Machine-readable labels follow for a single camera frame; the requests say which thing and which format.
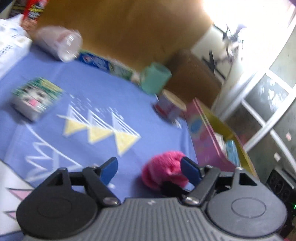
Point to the brown chair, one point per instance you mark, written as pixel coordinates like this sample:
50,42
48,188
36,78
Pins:
191,79

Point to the stack of clear plastic cups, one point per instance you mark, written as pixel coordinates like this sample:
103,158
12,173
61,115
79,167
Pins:
62,43

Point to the red cereal tin box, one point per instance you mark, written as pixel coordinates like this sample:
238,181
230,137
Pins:
31,14

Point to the green patterned tissue pack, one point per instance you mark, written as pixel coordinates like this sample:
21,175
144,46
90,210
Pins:
35,98

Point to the pink gold tin box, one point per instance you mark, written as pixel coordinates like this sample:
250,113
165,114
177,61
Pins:
203,125

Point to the green plastic mug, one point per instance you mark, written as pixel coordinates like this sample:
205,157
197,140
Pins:
154,77

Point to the white tissue pack large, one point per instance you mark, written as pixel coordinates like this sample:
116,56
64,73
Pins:
15,45

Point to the Crest toothpaste box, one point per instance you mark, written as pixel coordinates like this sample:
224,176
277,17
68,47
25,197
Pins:
112,67

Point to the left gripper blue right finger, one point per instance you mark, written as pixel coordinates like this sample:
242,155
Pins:
191,171

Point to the blue patterned tablecloth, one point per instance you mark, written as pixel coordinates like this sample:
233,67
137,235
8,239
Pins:
99,116

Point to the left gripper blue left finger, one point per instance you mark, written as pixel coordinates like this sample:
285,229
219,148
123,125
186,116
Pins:
108,170

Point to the red white paper tub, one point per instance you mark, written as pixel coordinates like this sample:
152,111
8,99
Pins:
169,106

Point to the wooden board panel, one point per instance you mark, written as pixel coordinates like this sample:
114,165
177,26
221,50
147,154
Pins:
136,33

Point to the pink knitted soft ball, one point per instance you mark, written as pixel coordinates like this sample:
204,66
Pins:
164,167

